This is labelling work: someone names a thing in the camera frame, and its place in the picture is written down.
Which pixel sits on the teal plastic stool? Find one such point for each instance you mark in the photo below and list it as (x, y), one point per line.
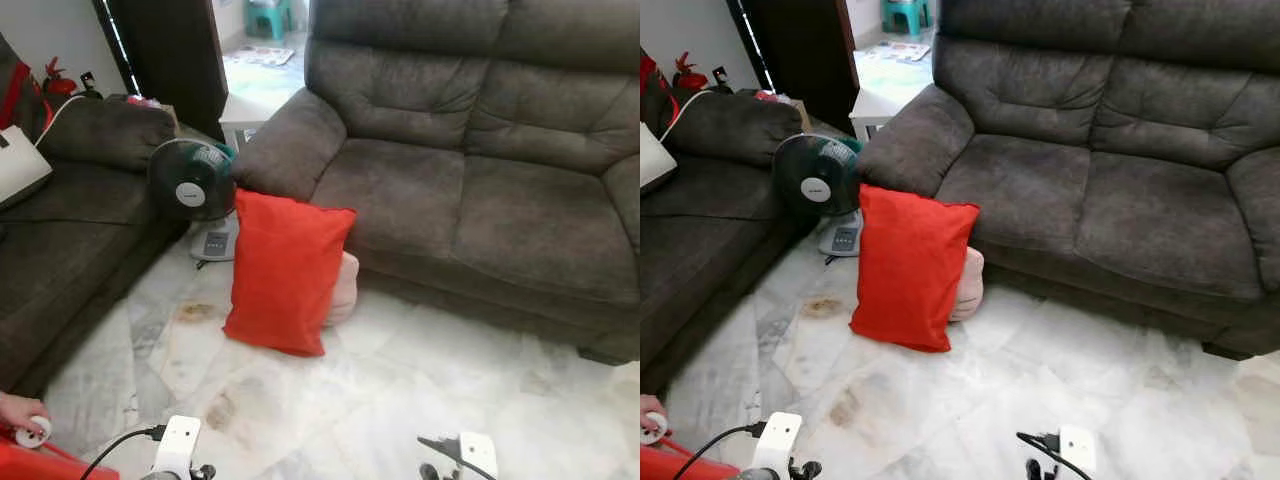
(268, 15)
(906, 13)

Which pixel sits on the red fire extinguisher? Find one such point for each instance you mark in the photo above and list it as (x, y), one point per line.
(60, 88)
(690, 80)

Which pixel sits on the patterned floor mat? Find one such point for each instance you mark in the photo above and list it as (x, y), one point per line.
(258, 56)
(898, 51)

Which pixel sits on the black white wall plug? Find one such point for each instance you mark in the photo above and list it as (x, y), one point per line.
(721, 78)
(90, 85)

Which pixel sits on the brown two-seat sofa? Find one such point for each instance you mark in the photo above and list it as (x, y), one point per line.
(500, 200)
(1100, 200)

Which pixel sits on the red white packet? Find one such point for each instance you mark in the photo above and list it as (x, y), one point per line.
(770, 96)
(145, 101)

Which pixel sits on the dark green standing fan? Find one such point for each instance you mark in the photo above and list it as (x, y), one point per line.
(190, 180)
(815, 175)

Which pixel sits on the white side table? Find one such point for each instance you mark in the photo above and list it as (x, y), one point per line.
(245, 108)
(872, 103)

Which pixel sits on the brown long sofa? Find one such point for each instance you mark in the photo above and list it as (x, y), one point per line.
(700, 250)
(70, 250)

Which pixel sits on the person's hand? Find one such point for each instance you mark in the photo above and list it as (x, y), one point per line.
(648, 407)
(15, 410)

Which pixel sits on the brown cardboard box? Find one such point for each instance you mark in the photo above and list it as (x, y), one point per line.
(170, 118)
(802, 113)

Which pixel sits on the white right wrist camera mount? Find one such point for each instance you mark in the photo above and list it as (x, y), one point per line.
(480, 455)
(1078, 448)

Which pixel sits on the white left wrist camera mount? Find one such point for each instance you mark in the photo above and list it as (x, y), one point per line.
(778, 442)
(178, 445)

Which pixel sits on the red pillow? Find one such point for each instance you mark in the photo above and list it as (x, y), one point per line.
(285, 270)
(910, 270)

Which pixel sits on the pink pillow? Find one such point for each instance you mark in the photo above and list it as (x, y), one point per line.
(345, 290)
(970, 285)

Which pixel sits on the white round handheld object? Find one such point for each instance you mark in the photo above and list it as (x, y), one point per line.
(35, 432)
(657, 428)

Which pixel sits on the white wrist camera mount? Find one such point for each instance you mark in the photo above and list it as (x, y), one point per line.
(778, 442)
(178, 445)
(480, 455)
(1078, 448)

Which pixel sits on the dark brown wooden door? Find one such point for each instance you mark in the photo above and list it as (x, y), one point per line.
(170, 50)
(800, 45)

